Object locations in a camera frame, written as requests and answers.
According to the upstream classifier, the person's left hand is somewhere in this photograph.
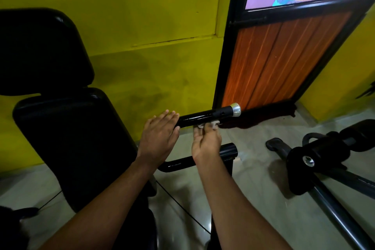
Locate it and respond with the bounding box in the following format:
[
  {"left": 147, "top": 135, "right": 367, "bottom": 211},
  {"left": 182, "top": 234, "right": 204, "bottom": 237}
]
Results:
[{"left": 136, "top": 109, "right": 181, "bottom": 168}]

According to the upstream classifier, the person's right hand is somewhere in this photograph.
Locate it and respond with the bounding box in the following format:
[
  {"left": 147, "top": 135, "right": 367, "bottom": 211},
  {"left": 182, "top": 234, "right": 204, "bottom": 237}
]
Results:
[{"left": 191, "top": 122, "right": 223, "bottom": 168}]

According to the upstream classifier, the white cleaning wipe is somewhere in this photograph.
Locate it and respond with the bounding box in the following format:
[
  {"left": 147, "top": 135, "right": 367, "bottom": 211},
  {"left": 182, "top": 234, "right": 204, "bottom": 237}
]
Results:
[{"left": 196, "top": 120, "right": 221, "bottom": 130}]

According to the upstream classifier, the black U-shaped handle chrome end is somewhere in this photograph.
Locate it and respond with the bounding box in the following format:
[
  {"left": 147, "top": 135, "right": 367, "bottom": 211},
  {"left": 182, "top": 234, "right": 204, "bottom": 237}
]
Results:
[{"left": 157, "top": 102, "right": 242, "bottom": 173}]

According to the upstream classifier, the person's right forearm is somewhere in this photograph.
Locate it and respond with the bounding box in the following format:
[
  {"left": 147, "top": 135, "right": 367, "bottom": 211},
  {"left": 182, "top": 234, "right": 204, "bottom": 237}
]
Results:
[{"left": 196, "top": 159, "right": 293, "bottom": 250}]

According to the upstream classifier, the person's left forearm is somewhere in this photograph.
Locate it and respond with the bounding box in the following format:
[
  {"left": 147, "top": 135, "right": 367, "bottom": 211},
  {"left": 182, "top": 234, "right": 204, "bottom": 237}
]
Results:
[{"left": 39, "top": 157, "right": 156, "bottom": 250}]

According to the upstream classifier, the black back pad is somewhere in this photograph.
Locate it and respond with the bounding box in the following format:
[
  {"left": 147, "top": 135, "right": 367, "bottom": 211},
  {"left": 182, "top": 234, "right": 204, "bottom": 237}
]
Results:
[{"left": 12, "top": 87, "right": 157, "bottom": 214}]

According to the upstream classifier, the black round seat pad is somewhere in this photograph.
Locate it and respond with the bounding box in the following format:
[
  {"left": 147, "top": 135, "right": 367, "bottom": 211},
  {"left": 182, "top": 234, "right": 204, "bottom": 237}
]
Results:
[{"left": 112, "top": 197, "right": 159, "bottom": 250}]

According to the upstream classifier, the orange black edged panel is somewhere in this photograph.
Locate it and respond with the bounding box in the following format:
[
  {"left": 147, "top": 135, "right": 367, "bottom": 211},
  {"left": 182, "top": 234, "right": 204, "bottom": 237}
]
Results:
[{"left": 212, "top": 0, "right": 375, "bottom": 130}]

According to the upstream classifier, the black head pad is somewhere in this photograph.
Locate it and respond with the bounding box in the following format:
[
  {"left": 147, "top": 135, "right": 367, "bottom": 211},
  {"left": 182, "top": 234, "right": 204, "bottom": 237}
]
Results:
[{"left": 0, "top": 8, "right": 95, "bottom": 96}]

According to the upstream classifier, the dark weight stack housing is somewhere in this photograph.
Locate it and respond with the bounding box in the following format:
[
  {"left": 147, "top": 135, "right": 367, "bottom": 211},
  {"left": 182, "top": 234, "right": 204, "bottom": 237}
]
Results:
[{"left": 0, "top": 205, "right": 40, "bottom": 250}]

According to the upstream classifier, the black machine base frame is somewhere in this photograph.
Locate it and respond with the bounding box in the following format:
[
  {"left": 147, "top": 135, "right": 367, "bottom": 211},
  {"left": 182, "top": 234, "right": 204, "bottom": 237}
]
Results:
[{"left": 206, "top": 143, "right": 238, "bottom": 250}]

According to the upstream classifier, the thin black hanging cable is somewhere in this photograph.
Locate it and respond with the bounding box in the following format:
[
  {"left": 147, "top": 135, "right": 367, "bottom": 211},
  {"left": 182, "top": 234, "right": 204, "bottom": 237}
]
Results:
[{"left": 155, "top": 181, "right": 212, "bottom": 235}]

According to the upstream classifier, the thin black floor cable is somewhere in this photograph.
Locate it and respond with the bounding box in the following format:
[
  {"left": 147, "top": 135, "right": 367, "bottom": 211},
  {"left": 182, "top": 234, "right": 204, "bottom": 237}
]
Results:
[{"left": 38, "top": 190, "right": 63, "bottom": 211}]

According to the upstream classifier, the grey leg machine frame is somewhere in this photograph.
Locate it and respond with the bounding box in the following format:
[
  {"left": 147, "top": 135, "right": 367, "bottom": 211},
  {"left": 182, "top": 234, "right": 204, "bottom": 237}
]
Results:
[{"left": 266, "top": 132, "right": 375, "bottom": 250}]

